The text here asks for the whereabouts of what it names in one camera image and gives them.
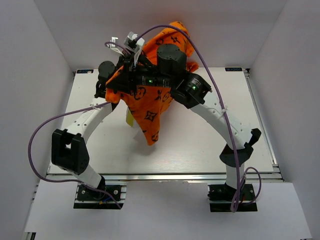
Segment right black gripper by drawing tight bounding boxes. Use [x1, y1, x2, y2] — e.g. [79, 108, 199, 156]
[105, 54, 175, 98]

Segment orange patterned pillowcase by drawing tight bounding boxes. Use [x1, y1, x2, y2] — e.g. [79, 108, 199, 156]
[105, 28, 195, 146]

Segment cream contoured pillow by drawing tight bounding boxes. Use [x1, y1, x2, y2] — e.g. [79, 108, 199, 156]
[125, 107, 141, 139]

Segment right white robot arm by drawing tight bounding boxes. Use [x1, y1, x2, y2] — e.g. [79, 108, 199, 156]
[106, 43, 261, 201]

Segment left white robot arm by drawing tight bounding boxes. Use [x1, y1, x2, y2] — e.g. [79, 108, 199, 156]
[51, 61, 117, 200]

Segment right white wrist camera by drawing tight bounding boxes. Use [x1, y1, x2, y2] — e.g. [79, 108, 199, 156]
[124, 31, 145, 67]

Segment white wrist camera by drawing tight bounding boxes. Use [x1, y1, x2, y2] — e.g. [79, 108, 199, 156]
[109, 36, 124, 56]
[124, 31, 145, 67]

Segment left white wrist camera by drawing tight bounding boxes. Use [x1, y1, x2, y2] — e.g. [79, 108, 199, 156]
[109, 36, 124, 56]

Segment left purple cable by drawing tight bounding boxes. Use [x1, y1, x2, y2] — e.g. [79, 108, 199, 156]
[27, 41, 131, 210]

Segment aluminium table rail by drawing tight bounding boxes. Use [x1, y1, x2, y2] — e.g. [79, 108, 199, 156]
[46, 171, 283, 181]

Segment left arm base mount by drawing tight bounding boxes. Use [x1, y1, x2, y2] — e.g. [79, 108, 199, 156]
[73, 183, 127, 210]

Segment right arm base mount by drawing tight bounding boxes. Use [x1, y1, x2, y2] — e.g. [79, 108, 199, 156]
[207, 184, 258, 213]

